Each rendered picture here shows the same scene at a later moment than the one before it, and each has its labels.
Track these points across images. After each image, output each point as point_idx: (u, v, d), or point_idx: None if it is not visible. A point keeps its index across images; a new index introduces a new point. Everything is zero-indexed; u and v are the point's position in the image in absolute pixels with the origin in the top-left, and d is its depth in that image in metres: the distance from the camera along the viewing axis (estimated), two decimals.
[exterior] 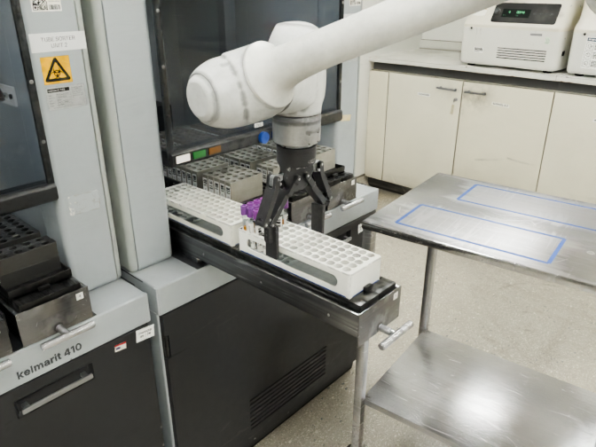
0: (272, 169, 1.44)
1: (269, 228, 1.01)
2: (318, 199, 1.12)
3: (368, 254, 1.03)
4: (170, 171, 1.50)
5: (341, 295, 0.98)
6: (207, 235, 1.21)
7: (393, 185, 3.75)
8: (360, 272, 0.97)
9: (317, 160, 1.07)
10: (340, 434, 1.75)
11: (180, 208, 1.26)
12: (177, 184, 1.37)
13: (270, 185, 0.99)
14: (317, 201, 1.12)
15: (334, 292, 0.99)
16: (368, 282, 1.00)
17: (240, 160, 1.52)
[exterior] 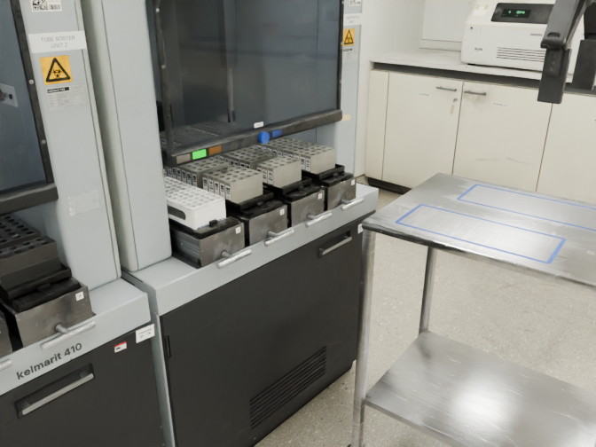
0: (272, 169, 1.44)
1: (560, 50, 0.68)
2: (592, 33, 0.78)
3: (216, 198, 1.30)
4: (170, 171, 1.50)
5: (189, 227, 1.25)
6: None
7: (393, 185, 3.75)
8: (203, 209, 1.24)
9: None
10: (340, 434, 1.75)
11: None
12: None
13: None
14: (590, 36, 0.78)
15: (184, 225, 1.26)
16: (213, 218, 1.27)
17: (240, 160, 1.52)
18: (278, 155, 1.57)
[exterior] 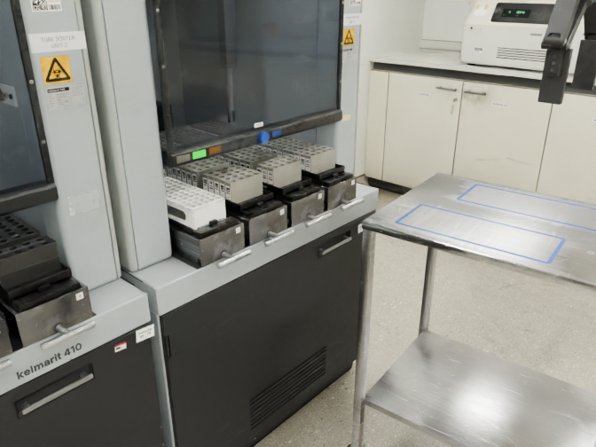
0: (272, 169, 1.44)
1: (561, 50, 0.68)
2: (592, 33, 0.78)
3: (216, 198, 1.30)
4: (170, 171, 1.50)
5: (189, 227, 1.25)
6: None
7: (393, 185, 3.75)
8: (203, 209, 1.24)
9: None
10: (340, 434, 1.75)
11: None
12: None
13: None
14: (591, 36, 0.78)
15: (184, 225, 1.26)
16: (213, 218, 1.27)
17: (240, 160, 1.52)
18: (278, 155, 1.57)
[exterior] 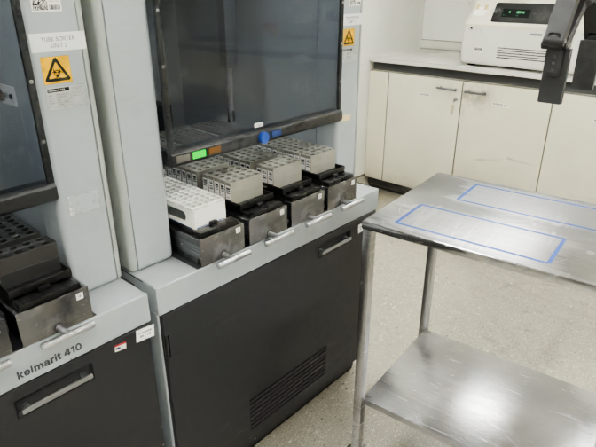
0: (272, 169, 1.44)
1: (561, 50, 0.68)
2: (592, 33, 0.78)
3: (216, 198, 1.30)
4: (170, 171, 1.50)
5: (189, 227, 1.25)
6: None
7: (393, 185, 3.75)
8: (203, 209, 1.24)
9: None
10: (340, 434, 1.75)
11: None
12: None
13: None
14: (590, 36, 0.78)
15: (184, 225, 1.26)
16: (213, 218, 1.27)
17: (240, 160, 1.52)
18: (278, 155, 1.57)
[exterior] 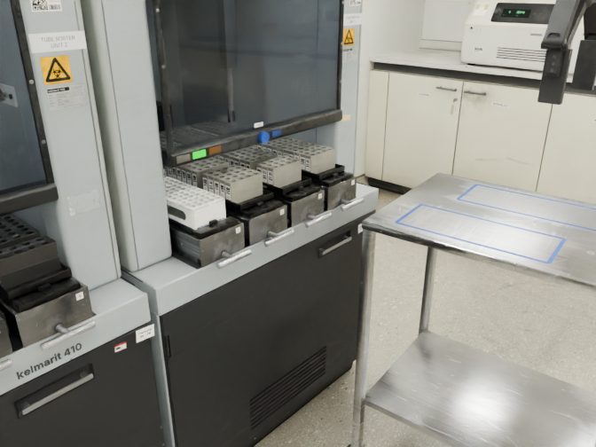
0: (272, 169, 1.44)
1: (561, 50, 0.68)
2: (592, 33, 0.78)
3: (216, 198, 1.30)
4: (170, 171, 1.50)
5: (189, 227, 1.25)
6: None
7: (393, 185, 3.75)
8: (203, 209, 1.24)
9: None
10: (340, 434, 1.75)
11: None
12: None
13: None
14: (590, 36, 0.79)
15: (184, 225, 1.26)
16: (213, 218, 1.27)
17: (240, 160, 1.52)
18: (278, 155, 1.57)
